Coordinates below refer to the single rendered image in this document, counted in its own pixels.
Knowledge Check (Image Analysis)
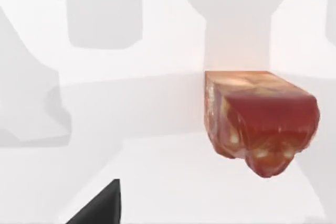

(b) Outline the reddish brown bread loaf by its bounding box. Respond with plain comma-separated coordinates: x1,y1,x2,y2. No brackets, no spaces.
203,70,321,179

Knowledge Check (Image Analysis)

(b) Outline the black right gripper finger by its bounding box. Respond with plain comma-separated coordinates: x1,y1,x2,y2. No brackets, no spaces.
65,178,121,224

